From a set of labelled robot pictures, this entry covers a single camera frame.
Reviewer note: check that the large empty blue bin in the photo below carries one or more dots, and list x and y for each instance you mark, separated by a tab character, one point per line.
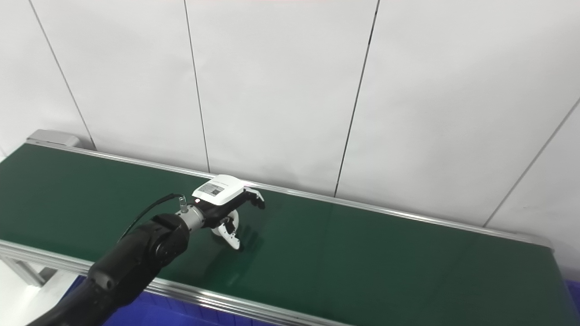
574	294

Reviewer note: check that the green conveyor belt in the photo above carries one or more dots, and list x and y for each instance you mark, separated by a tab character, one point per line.
204	296
362	262

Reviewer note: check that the grey conveyor motor housing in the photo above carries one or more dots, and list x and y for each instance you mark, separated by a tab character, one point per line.
54	137

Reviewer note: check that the blue bin with white parts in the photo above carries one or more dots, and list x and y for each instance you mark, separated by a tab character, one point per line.
158	313

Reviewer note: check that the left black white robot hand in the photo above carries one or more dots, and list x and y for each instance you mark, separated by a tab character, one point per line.
219	190

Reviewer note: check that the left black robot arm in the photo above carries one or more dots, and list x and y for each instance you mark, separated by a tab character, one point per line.
136	258

